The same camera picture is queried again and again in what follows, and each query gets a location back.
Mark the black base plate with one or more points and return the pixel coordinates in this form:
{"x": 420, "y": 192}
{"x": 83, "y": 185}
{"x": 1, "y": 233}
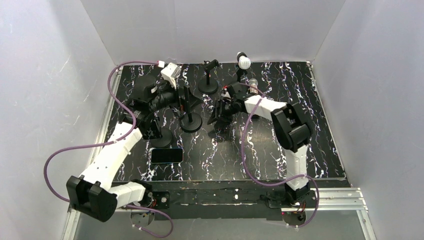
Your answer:
{"x": 228, "y": 199}

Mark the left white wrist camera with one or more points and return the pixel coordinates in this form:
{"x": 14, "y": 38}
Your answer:
{"x": 170, "y": 73}

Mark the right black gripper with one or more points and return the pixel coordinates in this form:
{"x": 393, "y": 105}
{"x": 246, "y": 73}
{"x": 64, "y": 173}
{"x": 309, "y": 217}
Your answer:
{"x": 219, "y": 110}

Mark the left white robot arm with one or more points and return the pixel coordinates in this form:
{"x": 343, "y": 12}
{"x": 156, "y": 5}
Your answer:
{"x": 92, "y": 192}

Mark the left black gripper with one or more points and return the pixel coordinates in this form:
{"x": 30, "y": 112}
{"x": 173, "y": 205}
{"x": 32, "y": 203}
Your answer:
{"x": 180, "y": 99}

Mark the white microphone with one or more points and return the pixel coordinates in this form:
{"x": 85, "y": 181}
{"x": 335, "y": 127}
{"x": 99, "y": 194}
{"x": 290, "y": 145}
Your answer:
{"x": 243, "y": 61}

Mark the black phone stand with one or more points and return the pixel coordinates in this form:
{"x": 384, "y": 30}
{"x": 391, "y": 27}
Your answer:
{"x": 190, "y": 121}
{"x": 165, "y": 141}

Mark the black phone blue edge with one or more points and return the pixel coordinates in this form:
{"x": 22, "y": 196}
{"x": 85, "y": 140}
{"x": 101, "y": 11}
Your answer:
{"x": 167, "y": 155}

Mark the black microphone stand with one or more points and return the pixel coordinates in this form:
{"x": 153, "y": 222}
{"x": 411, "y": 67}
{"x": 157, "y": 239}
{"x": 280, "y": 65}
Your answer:
{"x": 240, "y": 73}

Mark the glitter microphone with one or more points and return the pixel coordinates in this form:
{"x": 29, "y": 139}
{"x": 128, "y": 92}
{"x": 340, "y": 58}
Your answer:
{"x": 253, "y": 86}

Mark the black phone stand front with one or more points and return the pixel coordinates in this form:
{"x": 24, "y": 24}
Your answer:
{"x": 165, "y": 141}

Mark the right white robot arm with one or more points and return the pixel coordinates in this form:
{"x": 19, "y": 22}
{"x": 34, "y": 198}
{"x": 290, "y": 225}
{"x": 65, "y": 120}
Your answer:
{"x": 291, "y": 128}

